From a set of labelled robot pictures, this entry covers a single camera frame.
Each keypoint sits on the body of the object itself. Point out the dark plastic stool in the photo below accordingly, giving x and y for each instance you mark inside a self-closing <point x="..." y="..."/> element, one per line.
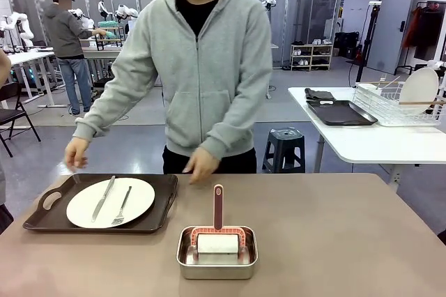
<point x="284" y="147"/>

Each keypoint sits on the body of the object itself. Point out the man in black cap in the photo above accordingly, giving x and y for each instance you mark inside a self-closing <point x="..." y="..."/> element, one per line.
<point x="64" y="32"/>

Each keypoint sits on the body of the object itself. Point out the person's right forearm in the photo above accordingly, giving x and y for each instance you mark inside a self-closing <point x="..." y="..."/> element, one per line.
<point x="104" y="105"/>

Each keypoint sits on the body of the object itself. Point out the bystander with bare elbow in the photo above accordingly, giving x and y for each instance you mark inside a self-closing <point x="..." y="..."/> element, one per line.
<point x="3" y="67"/>

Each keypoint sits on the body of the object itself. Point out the black flat tray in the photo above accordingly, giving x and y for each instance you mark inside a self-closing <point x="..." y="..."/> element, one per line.
<point x="341" y="114"/>

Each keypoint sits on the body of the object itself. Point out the person in grey hoodie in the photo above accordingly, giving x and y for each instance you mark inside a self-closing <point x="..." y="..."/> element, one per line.
<point x="198" y="84"/>

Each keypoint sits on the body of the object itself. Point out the white cutlery holder box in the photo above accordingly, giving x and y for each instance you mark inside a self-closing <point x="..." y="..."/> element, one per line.
<point x="367" y="87"/>

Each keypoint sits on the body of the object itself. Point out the low shoe rack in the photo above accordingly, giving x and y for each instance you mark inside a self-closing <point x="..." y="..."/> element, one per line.
<point x="311" y="56"/>

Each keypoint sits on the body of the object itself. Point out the person's right hand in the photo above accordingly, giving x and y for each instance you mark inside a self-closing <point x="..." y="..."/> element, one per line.
<point x="76" y="154"/>

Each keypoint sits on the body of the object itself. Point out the black bags pile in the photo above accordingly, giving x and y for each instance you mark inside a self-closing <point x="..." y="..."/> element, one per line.
<point x="346" y="44"/>

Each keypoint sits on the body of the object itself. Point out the person's left forearm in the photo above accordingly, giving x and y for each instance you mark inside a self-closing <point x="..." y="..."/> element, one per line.
<point x="240" y="119"/>

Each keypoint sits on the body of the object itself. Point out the dark brown serving tray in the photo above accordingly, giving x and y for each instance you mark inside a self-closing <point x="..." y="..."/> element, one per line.
<point x="160" y="185"/>

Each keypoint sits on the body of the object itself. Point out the black coat rack with clothes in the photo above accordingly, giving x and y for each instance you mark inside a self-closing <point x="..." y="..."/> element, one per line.
<point x="428" y="32"/>

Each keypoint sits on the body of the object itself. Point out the square metal container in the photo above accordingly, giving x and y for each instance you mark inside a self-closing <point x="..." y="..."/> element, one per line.
<point x="216" y="270"/>

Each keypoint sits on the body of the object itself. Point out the folded black cloth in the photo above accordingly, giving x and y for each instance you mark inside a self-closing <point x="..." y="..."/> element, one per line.
<point x="318" y="94"/>

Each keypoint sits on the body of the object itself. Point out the person's left hand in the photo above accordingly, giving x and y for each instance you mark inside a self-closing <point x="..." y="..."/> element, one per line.
<point x="203" y="164"/>

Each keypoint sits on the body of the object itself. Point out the large white round plate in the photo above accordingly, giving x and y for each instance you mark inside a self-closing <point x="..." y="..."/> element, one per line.
<point x="139" y="199"/>

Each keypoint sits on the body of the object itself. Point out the long white work desk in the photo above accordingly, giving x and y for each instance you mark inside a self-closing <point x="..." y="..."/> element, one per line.
<point x="28" y="56"/>

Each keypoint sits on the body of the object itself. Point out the black frame wooden-bar rack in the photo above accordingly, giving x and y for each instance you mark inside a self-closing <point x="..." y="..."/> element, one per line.
<point x="109" y="42"/>

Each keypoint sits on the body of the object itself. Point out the white side table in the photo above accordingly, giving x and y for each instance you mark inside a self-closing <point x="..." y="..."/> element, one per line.
<point x="383" y="143"/>

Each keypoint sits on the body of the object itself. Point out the black folding chair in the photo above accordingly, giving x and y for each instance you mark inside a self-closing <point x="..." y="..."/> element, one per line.
<point x="12" y="115"/>

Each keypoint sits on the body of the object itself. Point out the black camera tripod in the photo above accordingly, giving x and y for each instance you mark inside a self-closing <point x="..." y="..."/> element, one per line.
<point x="373" y="25"/>

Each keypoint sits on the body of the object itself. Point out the grey room door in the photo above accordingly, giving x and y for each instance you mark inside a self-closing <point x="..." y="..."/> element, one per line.
<point x="393" y="25"/>

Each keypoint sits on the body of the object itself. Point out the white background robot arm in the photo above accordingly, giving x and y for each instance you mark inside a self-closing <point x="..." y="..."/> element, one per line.
<point x="127" y="12"/>
<point x="83" y="18"/>
<point x="24" y="28"/>

